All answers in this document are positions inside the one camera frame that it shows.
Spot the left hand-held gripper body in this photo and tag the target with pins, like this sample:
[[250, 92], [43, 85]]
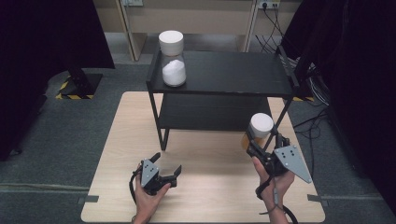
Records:
[[151, 177]]

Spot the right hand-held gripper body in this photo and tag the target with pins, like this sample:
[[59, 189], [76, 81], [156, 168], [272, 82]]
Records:
[[288, 160]]

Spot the orange powder jar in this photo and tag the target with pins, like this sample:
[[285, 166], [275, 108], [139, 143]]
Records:
[[261, 126]]

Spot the black two-tier shelf rack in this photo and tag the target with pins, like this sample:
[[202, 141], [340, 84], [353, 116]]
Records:
[[224, 74]]

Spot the white powder jar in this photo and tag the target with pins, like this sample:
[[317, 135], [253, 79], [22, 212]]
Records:
[[172, 59]]

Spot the person's left hand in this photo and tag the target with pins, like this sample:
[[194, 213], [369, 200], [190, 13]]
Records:
[[149, 203]]

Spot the person's right hand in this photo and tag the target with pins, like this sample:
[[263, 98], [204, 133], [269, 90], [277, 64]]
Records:
[[280, 189]]

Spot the yellow black floor tape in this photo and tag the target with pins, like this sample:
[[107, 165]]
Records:
[[303, 99]]

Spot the stand base with striped tape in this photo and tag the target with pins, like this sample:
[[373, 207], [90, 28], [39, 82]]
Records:
[[81, 84]]

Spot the black curtain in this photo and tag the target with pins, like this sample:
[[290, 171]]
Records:
[[358, 62], [37, 46]]

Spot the beige wooden cabinet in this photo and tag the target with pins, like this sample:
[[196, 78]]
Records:
[[202, 18]]

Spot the white wall socket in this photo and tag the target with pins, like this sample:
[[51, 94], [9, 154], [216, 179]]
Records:
[[269, 3], [133, 2]]

